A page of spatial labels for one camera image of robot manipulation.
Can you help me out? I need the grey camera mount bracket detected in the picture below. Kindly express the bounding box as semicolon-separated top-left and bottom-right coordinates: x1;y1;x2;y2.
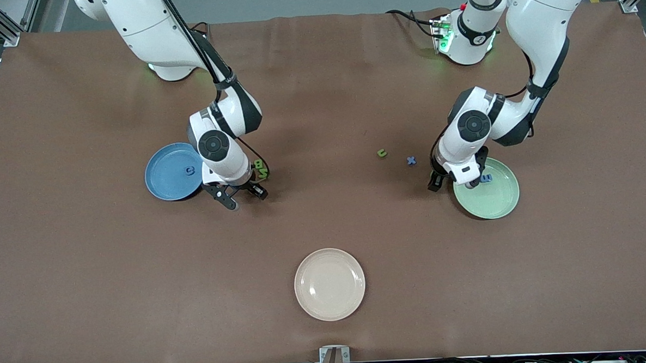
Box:
315;345;351;363

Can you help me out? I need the black left arm base cable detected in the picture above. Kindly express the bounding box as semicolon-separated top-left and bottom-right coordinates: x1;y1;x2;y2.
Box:
385;7;448;40

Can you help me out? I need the brown table mat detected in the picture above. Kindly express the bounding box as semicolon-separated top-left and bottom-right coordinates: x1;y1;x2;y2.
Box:
0;0;646;363

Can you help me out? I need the beige plate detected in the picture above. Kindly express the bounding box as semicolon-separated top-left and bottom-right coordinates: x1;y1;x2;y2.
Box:
292;247;368;323

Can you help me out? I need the blue plate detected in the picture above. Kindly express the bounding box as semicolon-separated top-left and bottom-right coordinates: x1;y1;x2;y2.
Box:
143;141;207;202

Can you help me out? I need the green plate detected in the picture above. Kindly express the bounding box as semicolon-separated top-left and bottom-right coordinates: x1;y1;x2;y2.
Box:
452;156;521;221

